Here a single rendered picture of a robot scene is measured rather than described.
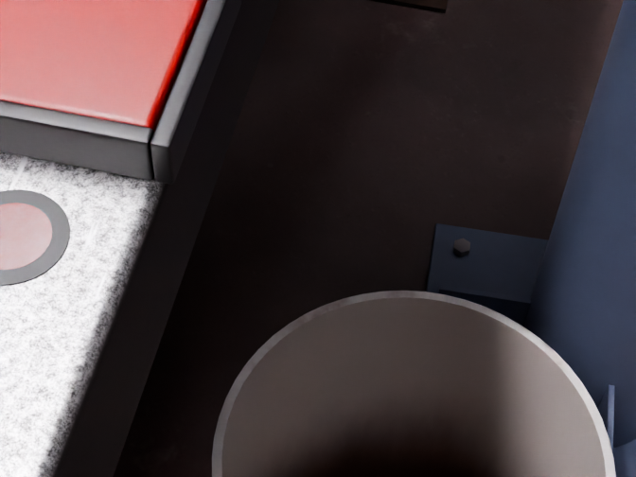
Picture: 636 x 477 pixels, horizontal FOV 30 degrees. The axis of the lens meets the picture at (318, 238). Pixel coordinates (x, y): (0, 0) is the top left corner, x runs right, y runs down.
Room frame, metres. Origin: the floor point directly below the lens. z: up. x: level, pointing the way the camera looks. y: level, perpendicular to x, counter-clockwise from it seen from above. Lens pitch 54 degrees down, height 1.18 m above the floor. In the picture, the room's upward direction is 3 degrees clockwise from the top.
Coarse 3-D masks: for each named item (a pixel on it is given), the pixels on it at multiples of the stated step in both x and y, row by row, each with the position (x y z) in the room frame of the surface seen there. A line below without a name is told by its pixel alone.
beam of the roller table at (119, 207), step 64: (256, 0) 0.31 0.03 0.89; (256, 64) 0.31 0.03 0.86; (64, 192) 0.20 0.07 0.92; (128, 192) 0.20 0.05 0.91; (192, 192) 0.23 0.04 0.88; (64, 256) 0.18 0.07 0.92; (128, 256) 0.18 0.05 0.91; (0, 320) 0.16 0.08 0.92; (64, 320) 0.16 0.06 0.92; (128, 320) 0.17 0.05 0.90; (0, 384) 0.14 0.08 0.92; (64, 384) 0.14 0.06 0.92; (128, 384) 0.16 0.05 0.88; (0, 448) 0.12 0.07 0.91; (64, 448) 0.13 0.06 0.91
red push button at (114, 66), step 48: (0, 0) 0.26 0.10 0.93; (48, 0) 0.26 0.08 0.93; (96, 0) 0.27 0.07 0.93; (144, 0) 0.27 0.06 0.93; (192, 0) 0.27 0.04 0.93; (0, 48) 0.24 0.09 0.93; (48, 48) 0.24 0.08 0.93; (96, 48) 0.25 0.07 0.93; (144, 48) 0.25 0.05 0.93; (0, 96) 0.23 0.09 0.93; (48, 96) 0.23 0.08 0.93; (96, 96) 0.23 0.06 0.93; (144, 96) 0.23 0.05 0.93
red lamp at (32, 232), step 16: (0, 208) 0.20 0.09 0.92; (16, 208) 0.20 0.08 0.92; (32, 208) 0.20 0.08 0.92; (0, 224) 0.19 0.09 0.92; (16, 224) 0.19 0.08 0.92; (32, 224) 0.19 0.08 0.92; (48, 224) 0.19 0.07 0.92; (0, 240) 0.19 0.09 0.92; (16, 240) 0.19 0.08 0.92; (32, 240) 0.19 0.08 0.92; (48, 240) 0.19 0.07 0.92; (0, 256) 0.18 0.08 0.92; (16, 256) 0.18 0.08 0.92; (32, 256) 0.18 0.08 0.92
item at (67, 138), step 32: (224, 0) 0.27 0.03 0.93; (224, 32) 0.26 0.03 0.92; (192, 64) 0.24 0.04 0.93; (192, 96) 0.23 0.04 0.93; (0, 128) 0.22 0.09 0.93; (32, 128) 0.21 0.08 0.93; (64, 128) 0.21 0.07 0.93; (96, 128) 0.21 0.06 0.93; (128, 128) 0.21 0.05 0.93; (160, 128) 0.21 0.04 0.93; (192, 128) 0.23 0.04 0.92; (64, 160) 0.21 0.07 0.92; (96, 160) 0.21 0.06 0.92; (128, 160) 0.21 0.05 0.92; (160, 160) 0.21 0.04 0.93
